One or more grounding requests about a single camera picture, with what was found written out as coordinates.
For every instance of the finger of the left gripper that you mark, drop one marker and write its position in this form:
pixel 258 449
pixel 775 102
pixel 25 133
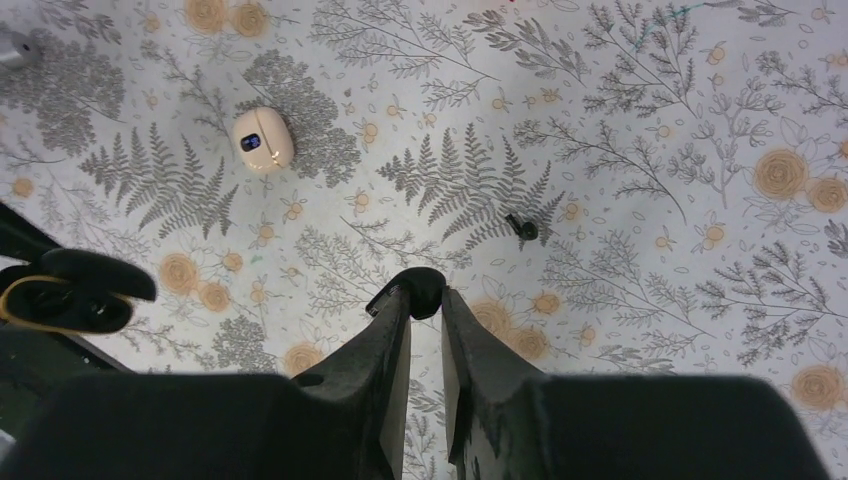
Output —
pixel 35 362

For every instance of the floral patterned table mat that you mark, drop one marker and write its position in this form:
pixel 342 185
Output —
pixel 685 163

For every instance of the black earbud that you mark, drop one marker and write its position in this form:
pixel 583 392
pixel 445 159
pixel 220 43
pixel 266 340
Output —
pixel 525 230
pixel 424 286

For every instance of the beige earbud charging case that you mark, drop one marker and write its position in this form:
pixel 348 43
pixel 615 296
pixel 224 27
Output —
pixel 263 141

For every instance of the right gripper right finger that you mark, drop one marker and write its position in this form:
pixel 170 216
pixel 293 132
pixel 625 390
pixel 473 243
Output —
pixel 507 419

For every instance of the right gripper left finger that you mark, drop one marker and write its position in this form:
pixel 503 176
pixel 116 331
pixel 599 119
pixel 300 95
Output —
pixel 340 419

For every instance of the black earbud case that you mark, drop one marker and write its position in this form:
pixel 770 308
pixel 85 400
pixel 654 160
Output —
pixel 73 291

